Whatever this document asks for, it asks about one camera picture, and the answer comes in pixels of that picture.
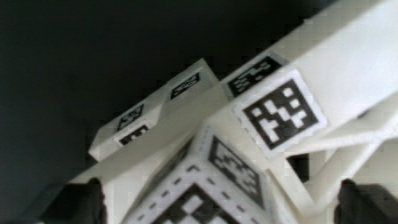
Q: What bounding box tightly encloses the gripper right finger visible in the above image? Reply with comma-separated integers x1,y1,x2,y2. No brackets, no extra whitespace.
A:
335,179,398,224

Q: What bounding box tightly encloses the white chair back frame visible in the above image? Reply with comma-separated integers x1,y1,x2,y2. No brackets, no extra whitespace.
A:
75,0,398,224

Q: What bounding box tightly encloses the white tagged cube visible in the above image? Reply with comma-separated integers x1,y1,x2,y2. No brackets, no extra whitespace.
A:
120,125,281,224

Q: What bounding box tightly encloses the white chair leg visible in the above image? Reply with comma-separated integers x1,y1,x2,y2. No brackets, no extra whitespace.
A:
90,59,219,161

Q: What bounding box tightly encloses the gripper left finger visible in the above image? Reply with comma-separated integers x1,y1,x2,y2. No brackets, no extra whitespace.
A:
17,177,111,224

